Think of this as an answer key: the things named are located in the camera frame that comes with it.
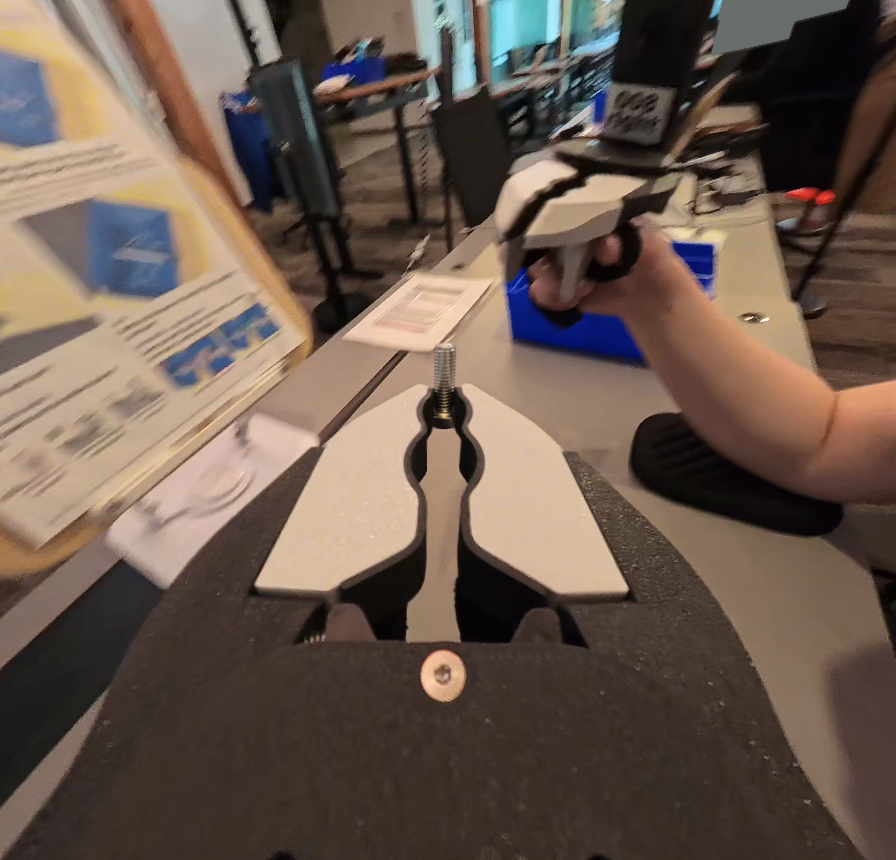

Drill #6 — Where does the wooden top desk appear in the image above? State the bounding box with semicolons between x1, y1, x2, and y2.
311;65;445;227

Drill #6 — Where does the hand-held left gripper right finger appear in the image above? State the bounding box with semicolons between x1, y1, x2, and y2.
456;383;631;608

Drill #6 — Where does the blue plastic crate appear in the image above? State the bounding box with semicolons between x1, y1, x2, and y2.
322;55;387;87

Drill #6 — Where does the white board stand base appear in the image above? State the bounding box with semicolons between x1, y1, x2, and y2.
105;412;321;588

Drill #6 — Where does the blue plastic bin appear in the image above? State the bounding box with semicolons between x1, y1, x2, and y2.
505;240;718;365

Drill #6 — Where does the laminated paper sheet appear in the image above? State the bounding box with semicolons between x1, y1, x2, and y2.
343;272;496;351

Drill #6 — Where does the person's right hand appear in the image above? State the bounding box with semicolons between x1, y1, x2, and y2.
526;230;679;329

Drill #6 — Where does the silver hex bolt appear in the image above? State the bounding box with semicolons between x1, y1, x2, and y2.
428;343;460;431

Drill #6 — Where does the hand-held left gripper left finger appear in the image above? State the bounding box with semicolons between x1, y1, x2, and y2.
252;384;431;605

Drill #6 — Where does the black display floor stand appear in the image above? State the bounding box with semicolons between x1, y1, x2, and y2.
248;58;382;336

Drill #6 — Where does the wooden instruction board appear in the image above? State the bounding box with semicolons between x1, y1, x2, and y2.
0;0;312;577

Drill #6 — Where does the black office chair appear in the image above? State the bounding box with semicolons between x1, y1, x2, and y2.
430;86;517;234

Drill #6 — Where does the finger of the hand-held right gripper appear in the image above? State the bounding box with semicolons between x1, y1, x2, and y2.
494;159;590;265
521;174;655;245

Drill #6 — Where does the black wrist rest pad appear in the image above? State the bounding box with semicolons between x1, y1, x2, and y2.
629;412;844;538

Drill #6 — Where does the person's right forearm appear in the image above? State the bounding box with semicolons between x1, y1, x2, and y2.
619;282;896;505

